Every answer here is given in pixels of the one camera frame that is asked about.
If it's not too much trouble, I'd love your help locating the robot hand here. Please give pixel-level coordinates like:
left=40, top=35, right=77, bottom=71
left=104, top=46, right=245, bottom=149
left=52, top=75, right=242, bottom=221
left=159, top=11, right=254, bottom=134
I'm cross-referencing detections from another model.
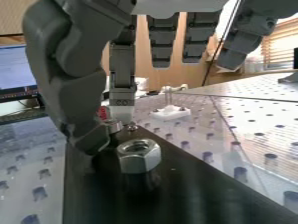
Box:
left=20, top=0, right=298, bottom=158

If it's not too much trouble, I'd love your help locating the silver bearing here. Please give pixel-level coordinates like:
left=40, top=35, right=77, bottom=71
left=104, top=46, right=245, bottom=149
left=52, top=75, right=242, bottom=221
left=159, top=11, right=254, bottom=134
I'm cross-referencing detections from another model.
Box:
left=105, top=120, right=125, bottom=135

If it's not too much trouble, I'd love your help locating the computer screen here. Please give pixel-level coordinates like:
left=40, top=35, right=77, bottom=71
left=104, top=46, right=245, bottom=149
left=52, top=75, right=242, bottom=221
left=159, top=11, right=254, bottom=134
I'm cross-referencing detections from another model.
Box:
left=0, top=44, right=42, bottom=103

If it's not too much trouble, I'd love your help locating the small white box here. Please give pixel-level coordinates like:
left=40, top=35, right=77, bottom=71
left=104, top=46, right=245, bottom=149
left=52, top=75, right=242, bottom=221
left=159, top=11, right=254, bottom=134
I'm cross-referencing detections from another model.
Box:
left=149, top=105, right=193, bottom=122

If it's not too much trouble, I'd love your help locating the silver hex nut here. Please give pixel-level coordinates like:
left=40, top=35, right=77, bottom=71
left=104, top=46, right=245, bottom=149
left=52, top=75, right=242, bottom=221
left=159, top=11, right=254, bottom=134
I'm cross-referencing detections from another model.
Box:
left=116, top=138, right=162, bottom=175

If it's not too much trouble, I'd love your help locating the thin stick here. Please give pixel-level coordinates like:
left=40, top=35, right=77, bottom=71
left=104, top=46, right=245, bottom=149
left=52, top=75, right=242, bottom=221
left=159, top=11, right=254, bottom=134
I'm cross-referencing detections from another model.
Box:
left=201, top=0, right=245, bottom=87

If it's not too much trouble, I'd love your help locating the clear box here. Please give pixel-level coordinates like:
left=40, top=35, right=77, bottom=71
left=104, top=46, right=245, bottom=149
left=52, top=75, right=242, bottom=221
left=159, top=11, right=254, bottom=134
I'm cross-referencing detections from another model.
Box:
left=132, top=71, right=298, bottom=214

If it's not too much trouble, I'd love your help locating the black plate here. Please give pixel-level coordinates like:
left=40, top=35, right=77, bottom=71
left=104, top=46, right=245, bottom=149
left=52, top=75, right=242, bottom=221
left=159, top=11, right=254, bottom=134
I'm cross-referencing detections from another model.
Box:
left=61, top=122, right=298, bottom=224

